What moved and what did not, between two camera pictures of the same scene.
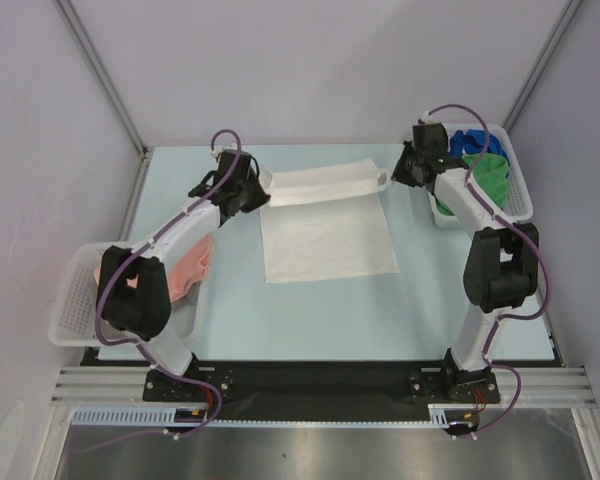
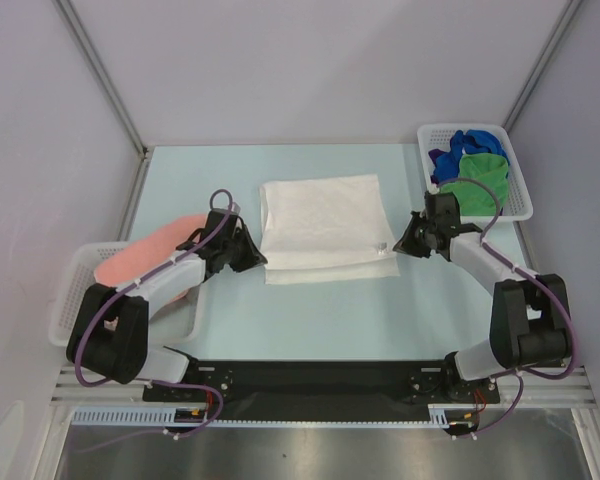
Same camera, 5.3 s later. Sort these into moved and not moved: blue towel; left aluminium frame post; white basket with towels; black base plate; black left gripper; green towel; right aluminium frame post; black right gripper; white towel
Moved: black right gripper; black left gripper; white towel
Not moved: black base plate; white basket with towels; right aluminium frame post; blue towel; green towel; left aluminium frame post
